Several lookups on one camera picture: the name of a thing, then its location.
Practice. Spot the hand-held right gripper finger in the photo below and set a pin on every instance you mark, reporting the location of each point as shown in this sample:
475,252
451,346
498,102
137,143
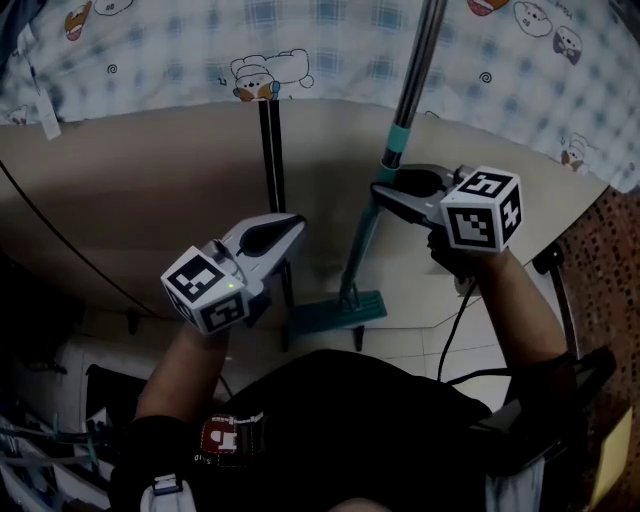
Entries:
410,207
437,172

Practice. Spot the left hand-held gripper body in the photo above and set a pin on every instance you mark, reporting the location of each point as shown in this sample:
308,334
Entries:
210,300

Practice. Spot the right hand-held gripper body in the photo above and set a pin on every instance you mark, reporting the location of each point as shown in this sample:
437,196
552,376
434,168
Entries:
475,220

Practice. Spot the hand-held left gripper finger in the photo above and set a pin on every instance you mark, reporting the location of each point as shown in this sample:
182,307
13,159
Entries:
282,250
270,219

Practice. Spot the person's right forearm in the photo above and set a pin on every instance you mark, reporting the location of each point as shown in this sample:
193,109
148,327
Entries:
520,310

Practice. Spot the person's left forearm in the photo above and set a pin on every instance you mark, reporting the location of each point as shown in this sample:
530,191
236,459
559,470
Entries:
185,370

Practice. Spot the black metal chair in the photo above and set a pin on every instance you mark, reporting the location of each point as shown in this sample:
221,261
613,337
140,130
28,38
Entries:
567,310

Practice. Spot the black bag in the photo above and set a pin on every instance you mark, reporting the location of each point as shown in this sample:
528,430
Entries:
115,395

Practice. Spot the brown dotted rug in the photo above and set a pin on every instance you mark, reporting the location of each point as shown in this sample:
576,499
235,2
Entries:
610,280

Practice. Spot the person's black shirt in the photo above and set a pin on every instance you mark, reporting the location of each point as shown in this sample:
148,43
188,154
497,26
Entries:
350,425

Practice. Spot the checked cartoon print bed sheet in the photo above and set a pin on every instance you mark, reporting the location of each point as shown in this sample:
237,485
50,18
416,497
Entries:
150,60

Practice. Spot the cluttered drying rack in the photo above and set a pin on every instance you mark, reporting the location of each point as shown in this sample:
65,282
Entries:
45,450

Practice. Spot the white hanging tag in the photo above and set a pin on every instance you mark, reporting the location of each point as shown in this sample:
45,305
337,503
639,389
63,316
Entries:
48,117

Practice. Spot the yellow paper sheet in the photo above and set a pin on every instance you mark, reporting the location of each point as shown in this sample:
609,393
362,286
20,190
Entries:
615,455

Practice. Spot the dark blue cloth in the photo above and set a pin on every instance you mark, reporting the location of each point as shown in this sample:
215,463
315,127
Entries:
10,30

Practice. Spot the beige bed frame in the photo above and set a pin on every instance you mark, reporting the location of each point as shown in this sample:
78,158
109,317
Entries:
150,200

